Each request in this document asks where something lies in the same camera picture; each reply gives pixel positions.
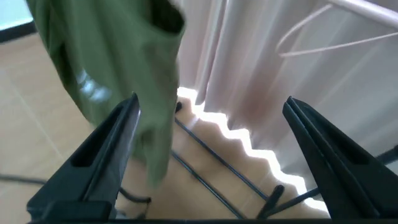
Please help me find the pink clothes hanger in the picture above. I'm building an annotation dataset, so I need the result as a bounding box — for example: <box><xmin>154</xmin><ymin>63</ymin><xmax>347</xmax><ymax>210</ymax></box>
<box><xmin>275</xmin><ymin>2</ymin><xmax>398</xmax><ymax>59</ymax></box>

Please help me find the beige curtain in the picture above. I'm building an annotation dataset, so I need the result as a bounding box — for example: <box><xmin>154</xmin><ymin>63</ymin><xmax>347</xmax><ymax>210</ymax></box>
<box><xmin>170</xmin><ymin>0</ymin><xmax>398</xmax><ymax>190</ymax></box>

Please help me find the black clothes rack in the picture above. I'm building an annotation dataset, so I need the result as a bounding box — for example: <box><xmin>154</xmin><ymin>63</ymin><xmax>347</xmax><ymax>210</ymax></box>
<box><xmin>170</xmin><ymin>101</ymin><xmax>398</xmax><ymax>220</ymax></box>

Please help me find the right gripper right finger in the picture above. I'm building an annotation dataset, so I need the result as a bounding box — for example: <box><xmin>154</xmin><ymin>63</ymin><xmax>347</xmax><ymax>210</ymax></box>
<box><xmin>281</xmin><ymin>95</ymin><xmax>398</xmax><ymax>220</ymax></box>

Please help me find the green long-sleeved shirt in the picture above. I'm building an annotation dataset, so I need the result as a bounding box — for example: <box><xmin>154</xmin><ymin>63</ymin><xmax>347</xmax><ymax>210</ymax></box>
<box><xmin>25</xmin><ymin>0</ymin><xmax>187</xmax><ymax>187</ymax></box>

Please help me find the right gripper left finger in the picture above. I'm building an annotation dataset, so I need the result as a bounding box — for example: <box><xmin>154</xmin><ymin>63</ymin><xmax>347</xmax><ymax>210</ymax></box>
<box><xmin>26</xmin><ymin>91</ymin><xmax>141</xmax><ymax>220</ymax></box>

